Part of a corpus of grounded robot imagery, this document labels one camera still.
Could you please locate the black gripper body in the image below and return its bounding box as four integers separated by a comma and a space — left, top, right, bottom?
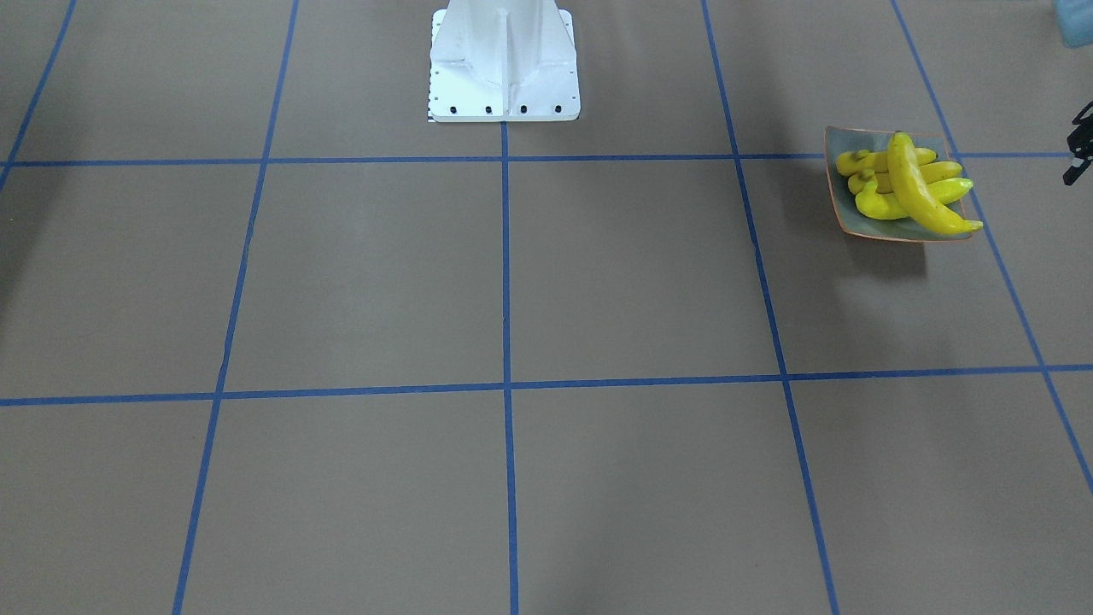
1062, 100, 1092, 186

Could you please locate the bright yellow banana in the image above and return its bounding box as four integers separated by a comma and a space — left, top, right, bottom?
847, 176, 973, 220

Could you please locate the large yellow banana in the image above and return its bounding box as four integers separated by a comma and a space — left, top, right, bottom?
835, 147, 938, 178

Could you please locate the grey square plate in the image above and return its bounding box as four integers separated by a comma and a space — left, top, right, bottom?
824, 126, 973, 243

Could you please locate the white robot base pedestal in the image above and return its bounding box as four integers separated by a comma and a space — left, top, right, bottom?
427, 1, 581, 122

